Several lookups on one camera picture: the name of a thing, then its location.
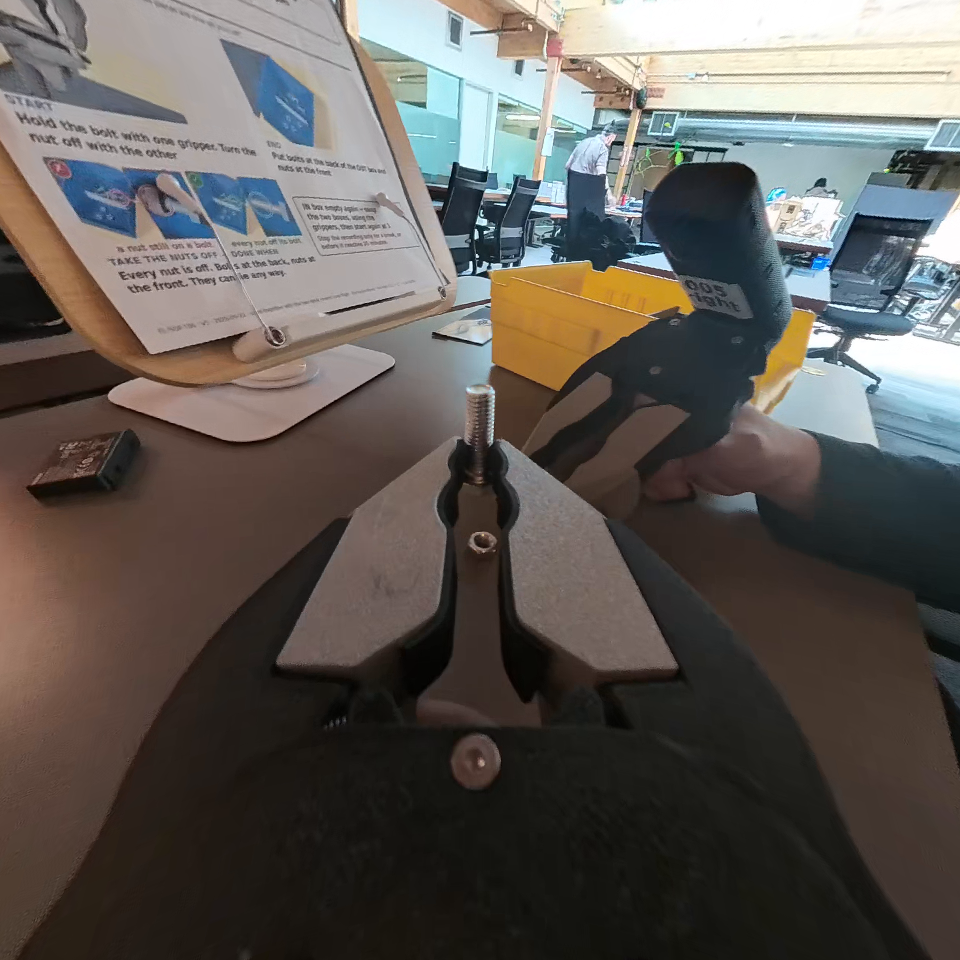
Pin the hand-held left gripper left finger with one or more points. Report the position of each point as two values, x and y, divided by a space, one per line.
375 592

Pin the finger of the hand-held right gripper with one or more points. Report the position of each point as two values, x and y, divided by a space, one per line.
630 450
580 409

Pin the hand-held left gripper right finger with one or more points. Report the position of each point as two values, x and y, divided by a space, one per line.
585 600

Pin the yellow plastic storage bin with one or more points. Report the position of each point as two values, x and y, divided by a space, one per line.
539 330

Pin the steel hex bolt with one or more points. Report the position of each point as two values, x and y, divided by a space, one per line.
480 419

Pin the steel hex nut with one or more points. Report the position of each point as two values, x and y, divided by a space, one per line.
472 546

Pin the person's right forearm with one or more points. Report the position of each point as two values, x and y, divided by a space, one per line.
878 510

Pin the person's right hand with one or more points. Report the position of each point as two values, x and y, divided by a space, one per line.
750 465

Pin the black backpack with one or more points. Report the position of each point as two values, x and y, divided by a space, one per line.
600 240

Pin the large black office chair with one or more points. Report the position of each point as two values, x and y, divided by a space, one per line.
878 247

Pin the instruction sheet on wooden stand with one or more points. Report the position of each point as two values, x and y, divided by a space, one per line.
255 409

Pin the printed instruction sheet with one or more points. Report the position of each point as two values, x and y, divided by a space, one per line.
314 247

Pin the black battery pack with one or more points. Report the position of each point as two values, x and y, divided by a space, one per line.
82 460

